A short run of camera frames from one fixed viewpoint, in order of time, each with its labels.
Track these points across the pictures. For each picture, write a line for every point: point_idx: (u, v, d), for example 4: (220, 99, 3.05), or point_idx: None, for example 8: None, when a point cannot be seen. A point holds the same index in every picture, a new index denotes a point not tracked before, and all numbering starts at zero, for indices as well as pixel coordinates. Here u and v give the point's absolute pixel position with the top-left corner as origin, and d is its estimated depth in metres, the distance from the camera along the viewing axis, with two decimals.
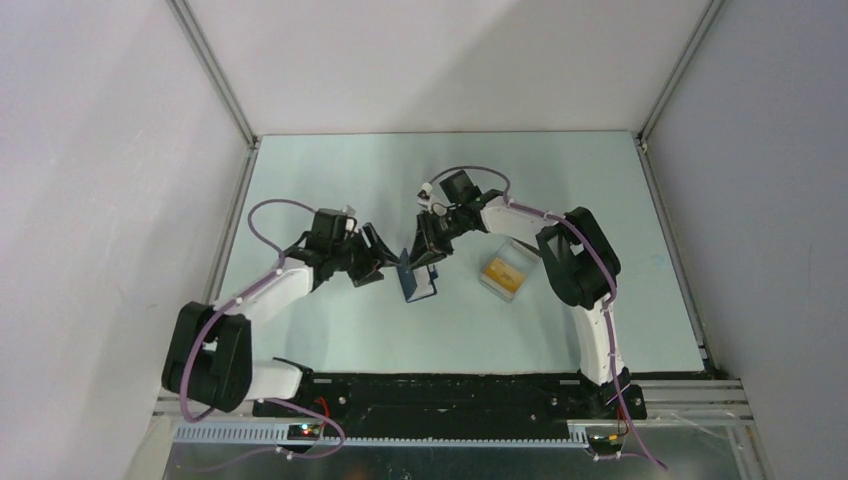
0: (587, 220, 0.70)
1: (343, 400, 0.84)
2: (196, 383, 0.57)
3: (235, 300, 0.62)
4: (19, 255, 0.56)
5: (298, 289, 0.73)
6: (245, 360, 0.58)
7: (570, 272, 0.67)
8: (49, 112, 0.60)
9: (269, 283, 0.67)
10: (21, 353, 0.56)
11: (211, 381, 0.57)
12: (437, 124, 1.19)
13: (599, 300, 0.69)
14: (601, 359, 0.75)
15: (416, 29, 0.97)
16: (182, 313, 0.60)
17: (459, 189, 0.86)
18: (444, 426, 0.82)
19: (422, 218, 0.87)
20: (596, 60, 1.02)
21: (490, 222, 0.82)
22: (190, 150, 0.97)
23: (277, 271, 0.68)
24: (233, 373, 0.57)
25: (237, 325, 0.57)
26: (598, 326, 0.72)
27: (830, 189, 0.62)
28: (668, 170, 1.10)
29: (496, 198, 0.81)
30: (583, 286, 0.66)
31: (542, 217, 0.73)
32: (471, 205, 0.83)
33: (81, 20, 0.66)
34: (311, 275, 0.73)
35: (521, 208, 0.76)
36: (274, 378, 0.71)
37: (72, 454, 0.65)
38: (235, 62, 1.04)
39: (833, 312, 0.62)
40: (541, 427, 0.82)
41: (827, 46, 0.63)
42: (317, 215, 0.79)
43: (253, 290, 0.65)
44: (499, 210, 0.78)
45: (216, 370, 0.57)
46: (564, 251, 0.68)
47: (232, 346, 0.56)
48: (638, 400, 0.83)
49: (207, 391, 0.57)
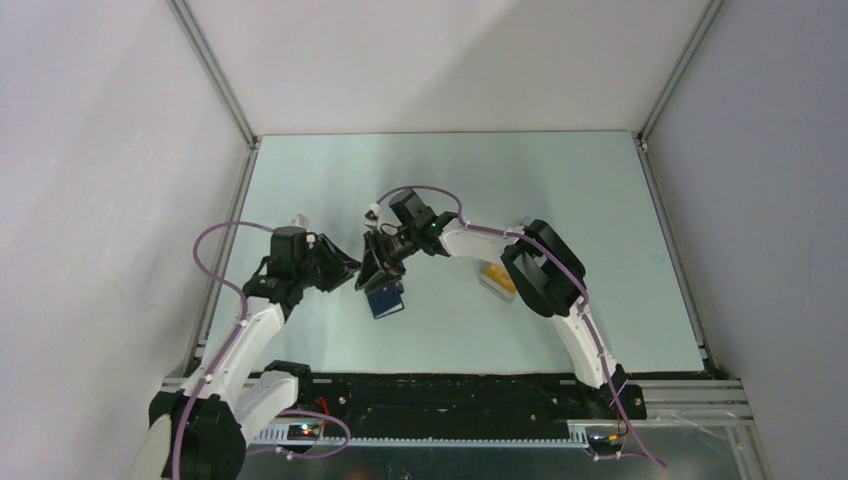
0: (545, 231, 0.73)
1: (342, 400, 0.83)
2: (189, 467, 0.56)
3: (205, 378, 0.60)
4: (20, 253, 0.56)
5: (271, 329, 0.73)
6: (231, 434, 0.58)
7: (540, 284, 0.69)
8: (49, 114, 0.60)
9: (236, 344, 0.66)
10: (20, 353, 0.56)
11: (204, 460, 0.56)
12: (437, 124, 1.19)
13: (574, 305, 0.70)
14: (593, 361, 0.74)
15: (416, 30, 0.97)
16: (154, 409, 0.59)
17: (411, 211, 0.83)
18: (444, 426, 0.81)
19: (373, 239, 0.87)
20: (596, 59, 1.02)
21: (453, 248, 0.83)
22: (190, 151, 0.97)
23: (242, 323, 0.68)
24: (222, 452, 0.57)
25: (213, 410, 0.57)
26: (579, 331, 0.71)
27: (831, 189, 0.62)
28: (668, 170, 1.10)
29: (451, 220, 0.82)
30: (555, 295, 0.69)
31: (502, 235, 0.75)
32: (427, 231, 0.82)
33: (80, 22, 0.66)
34: (279, 313, 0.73)
35: (479, 229, 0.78)
36: (271, 408, 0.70)
37: (74, 454, 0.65)
38: (236, 63, 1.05)
39: (833, 312, 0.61)
40: (541, 427, 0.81)
41: (828, 44, 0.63)
42: (273, 240, 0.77)
43: (219, 360, 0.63)
44: (457, 232, 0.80)
45: (204, 451, 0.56)
46: (529, 266, 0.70)
47: (214, 430, 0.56)
48: (638, 400, 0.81)
49: (203, 473, 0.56)
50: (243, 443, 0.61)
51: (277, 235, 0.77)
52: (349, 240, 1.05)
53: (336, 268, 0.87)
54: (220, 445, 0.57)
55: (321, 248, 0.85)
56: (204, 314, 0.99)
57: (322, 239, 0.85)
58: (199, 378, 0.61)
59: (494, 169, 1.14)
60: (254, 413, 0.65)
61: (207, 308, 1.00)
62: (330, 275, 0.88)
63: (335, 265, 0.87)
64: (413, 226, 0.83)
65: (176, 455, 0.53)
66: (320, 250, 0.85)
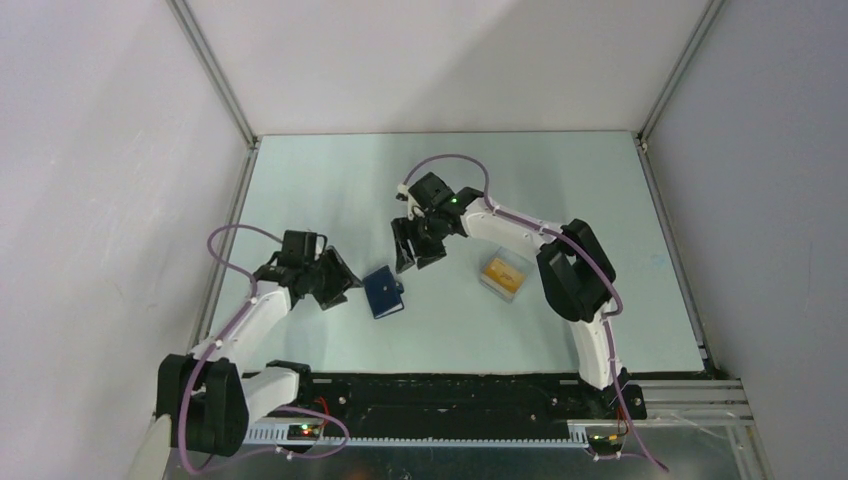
0: (586, 234, 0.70)
1: (342, 399, 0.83)
2: (195, 435, 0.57)
3: (215, 344, 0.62)
4: (20, 253, 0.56)
5: (277, 311, 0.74)
6: (236, 401, 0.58)
7: (573, 288, 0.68)
8: (50, 113, 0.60)
9: (245, 318, 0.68)
10: (21, 353, 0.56)
11: (208, 429, 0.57)
12: (436, 124, 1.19)
13: (598, 312, 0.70)
14: (601, 365, 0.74)
15: (416, 30, 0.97)
16: (161, 368, 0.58)
17: (428, 193, 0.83)
18: (444, 426, 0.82)
19: (402, 228, 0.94)
20: (596, 59, 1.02)
21: (473, 228, 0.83)
22: (190, 150, 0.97)
23: (251, 299, 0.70)
24: (229, 418, 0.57)
25: (222, 372, 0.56)
26: (598, 338, 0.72)
27: (830, 188, 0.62)
28: (668, 170, 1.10)
29: (475, 199, 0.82)
30: (585, 300, 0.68)
31: (537, 229, 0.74)
32: (448, 208, 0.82)
33: (81, 22, 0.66)
34: (287, 297, 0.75)
35: (507, 214, 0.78)
36: (271, 401, 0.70)
37: (74, 454, 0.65)
38: (236, 63, 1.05)
39: (833, 311, 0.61)
40: (541, 427, 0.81)
41: (827, 45, 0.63)
42: (287, 234, 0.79)
43: (230, 329, 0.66)
44: (484, 216, 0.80)
45: (210, 418, 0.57)
46: (566, 268, 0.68)
47: (222, 394, 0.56)
48: (639, 400, 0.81)
49: (208, 441, 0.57)
50: (244, 411, 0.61)
51: (289, 231, 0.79)
52: (349, 240, 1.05)
53: (339, 278, 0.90)
54: (226, 410, 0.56)
55: (328, 261, 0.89)
56: (203, 314, 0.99)
57: (329, 251, 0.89)
58: (210, 343, 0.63)
59: (494, 168, 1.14)
60: (257, 396, 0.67)
61: (206, 308, 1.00)
62: (331, 289, 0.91)
63: (338, 277, 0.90)
64: (431, 206, 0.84)
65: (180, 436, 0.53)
66: (327, 262, 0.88)
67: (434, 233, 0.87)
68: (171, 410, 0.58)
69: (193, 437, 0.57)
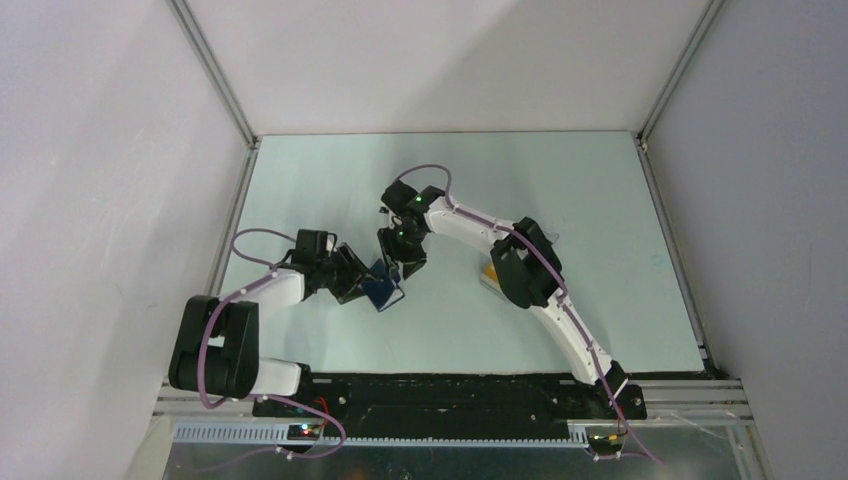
0: (533, 229, 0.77)
1: (342, 400, 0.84)
2: (210, 377, 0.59)
3: (239, 291, 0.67)
4: (20, 253, 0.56)
5: (292, 294, 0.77)
6: (251, 343, 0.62)
7: (521, 277, 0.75)
8: (49, 114, 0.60)
9: (269, 282, 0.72)
10: (21, 354, 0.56)
11: (223, 367, 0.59)
12: (436, 123, 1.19)
13: (553, 297, 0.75)
14: (585, 357, 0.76)
15: (416, 31, 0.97)
16: (189, 306, 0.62)
17: (395, 199, 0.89)
18: (444, 426, 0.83)
19: (384, 235, 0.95)
20: (597, 58, 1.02)
21: (436, 226, 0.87)
22: (190, 151, 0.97)
23: (272, 273, 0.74)
24: (245, 357, 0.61)
25: (245, 309, 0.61)
26: (561, 321, 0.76)
27: (831, 188, 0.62)
28: (668, 171, 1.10)
29: (437, 197, 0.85)
30: (534, 288, 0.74)
31: (492, 226, 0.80)
32: (411, 206, 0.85)
33: (80, 22, 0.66)
34: (302, 282, 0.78)
35: (466, 214, 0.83)
36: (274, 385, 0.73)
37: (73, 455, 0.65)
38: (236, 63, 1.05)
39: (835, 310, 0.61)
40: (541, 427, 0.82)
41: (826, 45, 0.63)
42: (300, 233, 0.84)
43: (255, 286, 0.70)
44: (444, 215, 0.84)
45: (227, 355, 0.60)
46: (515, 261, 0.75)
47: (244, 327, 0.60)
48: (638, 400, 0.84)
49: (220, 382, 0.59)
50: (256, 363, 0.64)
51: (302, 230, 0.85)
52: (349, 241, 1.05)
53: (351, 277, 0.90)
54: (244, 345, 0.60)
55: (340, 257, 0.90)
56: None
57: (342, 248, 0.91)
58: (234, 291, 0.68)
59: (494, 168, 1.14)
60: (267, 364, 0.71)
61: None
62: (344, 283, 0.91)
63: (351, 272, 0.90)
64: (400, 209, 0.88)
65: (200, 361, 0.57)
66: (340, 258, 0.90)
67: (409, 237, 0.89)
68: (189, 348, 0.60)
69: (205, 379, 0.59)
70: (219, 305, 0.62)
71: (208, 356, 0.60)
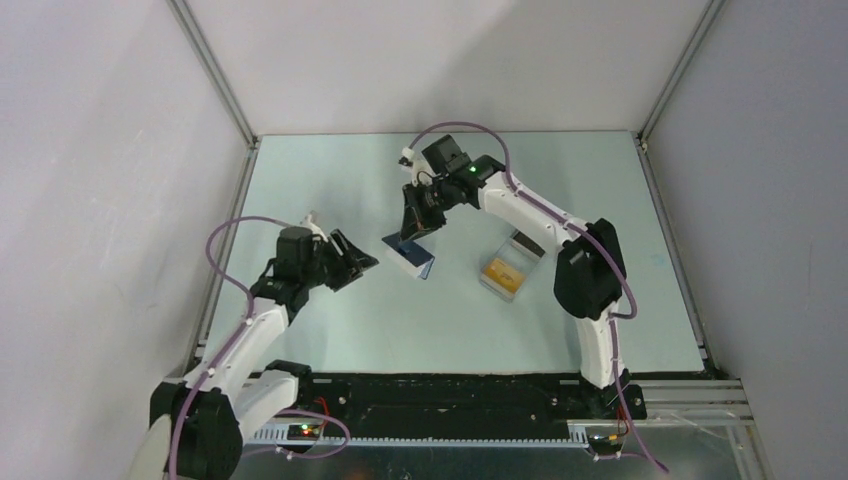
0: (608, 234, 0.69)
1: (342, 399, 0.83)
2: (187, 464, 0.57)
3: (207, 372, 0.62)
4: (20, 252, 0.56)
5: (274, 330, 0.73)
6: (227, 431, 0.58)
7: (588, 285, 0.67)
8: (49, 113, 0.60)
9: (241, 339, 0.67)
10: (20, 354, 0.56)
11: (200, 459, 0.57)
12: (437, 122, 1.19)
13: (604, 309, 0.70)
14: (605, 364, 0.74)
15: (416, 31, 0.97)
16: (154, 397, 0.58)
17: (444, 154, 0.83)
18: (444, 426, 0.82)
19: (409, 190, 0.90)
20: (597, 58, 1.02)
21: (486, 203, 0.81)
22: (190, 150, 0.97)
23: (246, 322, 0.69)
24: (215, 447, 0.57)
25: (215, 402, 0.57)
26: (603, 334, 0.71)
27: (829, 188, 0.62)
28: (668, 170, 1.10)
29: (497, 174, 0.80)
30: (594, 298, 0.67)
31: (563, 222, 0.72)
32: (466, 176, 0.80)
33: (80, 20, 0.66)
34: (283, 313, 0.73)
35: (531, 200, 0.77)
36: (271, 407, 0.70)
37: (72, 456, 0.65)
38: (236, 62, 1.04)
39: (834, 309, 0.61)
40: (542, 427, 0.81)
41: (826, 44, 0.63)
42: (278, 243, 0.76)
43: (222, 356, 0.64)
44: (504, 195, 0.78)
45: (202, 448, 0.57)
46: (587, 267, 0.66)
47: (214, 427, 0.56)
48: (638, 400, 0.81)
49: (199, 469, 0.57)
50: (238, 439, 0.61)
51: (283, 238, 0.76)
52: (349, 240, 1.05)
53: (344, 266, 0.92)
54: (218, 438, 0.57)
55: (329, 250, 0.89)
56: (197, 344, 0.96)
57: (334, 237, 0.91)
58: (202, 371, 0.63)
59: None
60: (252, 411, 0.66)
61: (198, 340, 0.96)
62: (339, 274, 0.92)
63: (343, 263, 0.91)
64: (452, 172, 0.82)
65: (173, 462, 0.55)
66: (329, 251, 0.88)
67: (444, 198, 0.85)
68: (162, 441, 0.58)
69: (185, 465, 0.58)
70: (188, 396, 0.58)
71: (184, 444, 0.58)
